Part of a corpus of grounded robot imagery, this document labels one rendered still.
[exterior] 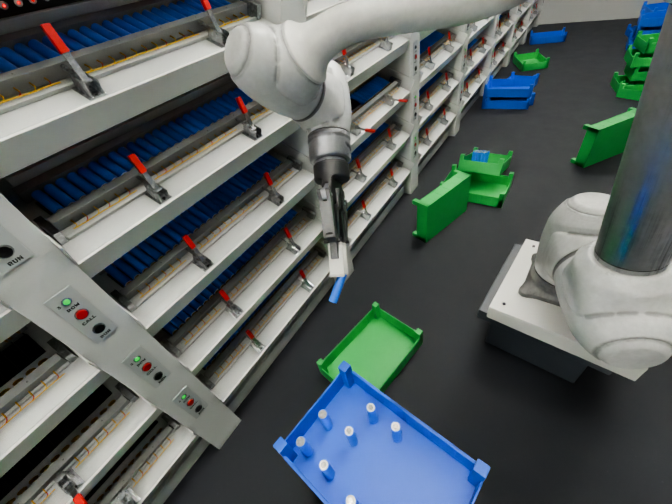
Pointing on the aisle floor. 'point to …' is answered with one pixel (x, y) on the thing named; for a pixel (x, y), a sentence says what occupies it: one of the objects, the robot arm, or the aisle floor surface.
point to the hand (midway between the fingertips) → (338, 259)
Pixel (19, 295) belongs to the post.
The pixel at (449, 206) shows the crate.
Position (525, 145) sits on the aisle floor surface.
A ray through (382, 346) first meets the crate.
